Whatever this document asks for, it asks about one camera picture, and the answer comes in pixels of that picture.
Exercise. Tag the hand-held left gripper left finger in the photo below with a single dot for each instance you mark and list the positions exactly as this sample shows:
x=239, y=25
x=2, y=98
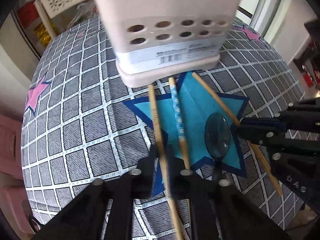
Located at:
x=147, y=170

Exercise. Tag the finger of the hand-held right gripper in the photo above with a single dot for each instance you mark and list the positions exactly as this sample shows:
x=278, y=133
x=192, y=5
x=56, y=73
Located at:
x=252, y=135
x=260, y=123

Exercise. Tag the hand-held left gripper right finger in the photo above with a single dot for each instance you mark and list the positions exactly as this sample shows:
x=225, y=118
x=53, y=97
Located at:
x=177, y=180

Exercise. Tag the printed bamboo chopstick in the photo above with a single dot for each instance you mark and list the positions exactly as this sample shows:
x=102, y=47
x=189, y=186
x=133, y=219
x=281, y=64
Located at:
x=156, y=120

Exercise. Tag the plain bamboo chopstick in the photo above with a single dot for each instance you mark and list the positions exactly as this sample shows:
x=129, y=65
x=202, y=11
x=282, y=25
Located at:
x=215, y=97

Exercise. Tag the blue patterned bamboo chopstick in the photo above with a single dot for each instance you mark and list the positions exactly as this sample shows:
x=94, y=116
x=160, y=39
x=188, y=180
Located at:
x=178, y=115

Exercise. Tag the beige plastic utensil holder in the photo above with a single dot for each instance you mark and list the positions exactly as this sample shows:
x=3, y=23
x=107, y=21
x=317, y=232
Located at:
x=162, y=5

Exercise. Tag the red and black object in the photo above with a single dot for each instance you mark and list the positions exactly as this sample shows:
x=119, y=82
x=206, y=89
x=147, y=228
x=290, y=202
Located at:
x=308, y=72

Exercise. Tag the grey checked star tablecloth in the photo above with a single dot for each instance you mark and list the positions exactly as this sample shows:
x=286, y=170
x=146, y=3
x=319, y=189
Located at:
x=75, y=105

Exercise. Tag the pink plastic stool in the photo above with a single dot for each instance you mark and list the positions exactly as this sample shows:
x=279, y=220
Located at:
x=13, y=210

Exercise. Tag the clear plastic bags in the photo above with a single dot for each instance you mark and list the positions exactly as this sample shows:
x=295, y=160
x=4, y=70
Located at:
x=86, y=11

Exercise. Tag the gold foil packaging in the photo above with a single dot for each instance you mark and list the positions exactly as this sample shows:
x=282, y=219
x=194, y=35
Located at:
x=42, y=33

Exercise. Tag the red bucket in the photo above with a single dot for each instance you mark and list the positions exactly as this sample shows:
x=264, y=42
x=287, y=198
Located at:
x=26, y=15

